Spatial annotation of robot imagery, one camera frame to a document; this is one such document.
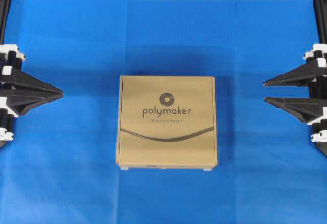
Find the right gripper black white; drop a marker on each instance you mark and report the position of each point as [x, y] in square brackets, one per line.
[311, 111]

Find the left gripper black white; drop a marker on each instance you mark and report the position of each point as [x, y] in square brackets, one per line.
[18, 103]

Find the brown Polymaker cardboard box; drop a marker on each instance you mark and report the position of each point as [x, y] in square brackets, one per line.
[167, 122]

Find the blue table cloth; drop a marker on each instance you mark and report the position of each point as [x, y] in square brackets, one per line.
[61, 166]

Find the black right table frame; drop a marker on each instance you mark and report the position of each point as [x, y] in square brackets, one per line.
[320, 9]

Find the black table frame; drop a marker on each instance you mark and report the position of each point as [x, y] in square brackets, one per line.
[320, 9]
[4, 12]

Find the black left table frame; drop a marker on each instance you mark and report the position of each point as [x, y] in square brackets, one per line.
[4, 12]

